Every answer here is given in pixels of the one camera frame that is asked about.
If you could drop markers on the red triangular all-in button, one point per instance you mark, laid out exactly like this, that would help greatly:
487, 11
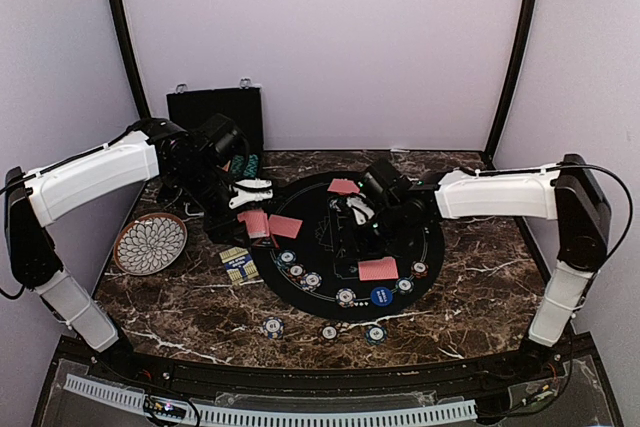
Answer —
266, 242

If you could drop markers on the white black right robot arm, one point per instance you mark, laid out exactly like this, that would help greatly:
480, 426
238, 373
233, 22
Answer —
565, 192

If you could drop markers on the red card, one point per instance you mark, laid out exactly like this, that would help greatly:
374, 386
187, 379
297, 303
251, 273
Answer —
284, 226
343, 186
378, 269

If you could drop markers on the round black poker mat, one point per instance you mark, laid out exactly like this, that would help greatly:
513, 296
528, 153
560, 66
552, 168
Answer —
308, 200

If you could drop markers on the blue white chip stack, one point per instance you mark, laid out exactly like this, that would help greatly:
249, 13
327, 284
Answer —
273, 327

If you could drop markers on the teal chip row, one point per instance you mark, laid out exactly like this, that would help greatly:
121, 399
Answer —
237, 165
252, 166

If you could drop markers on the white cable duct strip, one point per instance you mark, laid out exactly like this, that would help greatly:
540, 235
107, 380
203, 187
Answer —
256, 410

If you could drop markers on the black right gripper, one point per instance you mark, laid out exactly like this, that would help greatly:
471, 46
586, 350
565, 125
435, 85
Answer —
357, 246

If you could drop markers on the black left frame post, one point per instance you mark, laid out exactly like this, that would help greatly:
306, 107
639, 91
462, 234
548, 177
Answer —
129, 59

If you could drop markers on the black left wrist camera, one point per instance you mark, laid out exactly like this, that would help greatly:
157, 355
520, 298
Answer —
221, 139

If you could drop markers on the red playing card deck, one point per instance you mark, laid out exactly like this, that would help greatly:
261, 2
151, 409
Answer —
256, 223

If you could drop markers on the orange chip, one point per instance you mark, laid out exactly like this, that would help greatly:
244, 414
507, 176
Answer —
296, 271

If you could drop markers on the white blue chip bottom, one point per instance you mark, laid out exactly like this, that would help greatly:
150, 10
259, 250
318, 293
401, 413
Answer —
346, 298

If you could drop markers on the brown white chip stack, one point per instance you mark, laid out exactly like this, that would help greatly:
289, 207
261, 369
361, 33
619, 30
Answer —
329, 333

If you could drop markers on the blue small blind button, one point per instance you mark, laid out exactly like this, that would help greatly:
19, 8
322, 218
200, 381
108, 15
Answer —
382, 296

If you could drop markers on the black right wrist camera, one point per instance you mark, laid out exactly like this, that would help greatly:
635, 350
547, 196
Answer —
383, 184

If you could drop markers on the gold blue card box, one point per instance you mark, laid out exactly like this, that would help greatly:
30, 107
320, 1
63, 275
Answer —
239, 265

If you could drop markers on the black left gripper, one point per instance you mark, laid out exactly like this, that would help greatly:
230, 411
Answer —
222, 228

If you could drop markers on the floral ceramic plate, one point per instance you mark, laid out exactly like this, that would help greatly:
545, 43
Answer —
150, 244

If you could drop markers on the black poker chip case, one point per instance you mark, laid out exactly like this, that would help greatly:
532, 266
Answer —
215, 112

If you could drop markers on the teal chip row left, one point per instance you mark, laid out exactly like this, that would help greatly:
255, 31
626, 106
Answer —
237, 165

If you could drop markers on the teal chip row right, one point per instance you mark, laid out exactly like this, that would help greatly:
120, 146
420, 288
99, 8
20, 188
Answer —
252, 166

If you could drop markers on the teal blue chip stack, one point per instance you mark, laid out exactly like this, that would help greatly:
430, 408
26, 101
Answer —
375, 335

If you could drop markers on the red chip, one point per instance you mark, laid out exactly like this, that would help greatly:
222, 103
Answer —
419, 269

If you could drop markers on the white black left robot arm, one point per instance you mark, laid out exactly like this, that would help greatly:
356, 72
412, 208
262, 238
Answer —
38, 198

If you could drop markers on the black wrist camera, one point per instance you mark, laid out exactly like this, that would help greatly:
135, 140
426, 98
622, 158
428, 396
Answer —
383, 184
221, 139

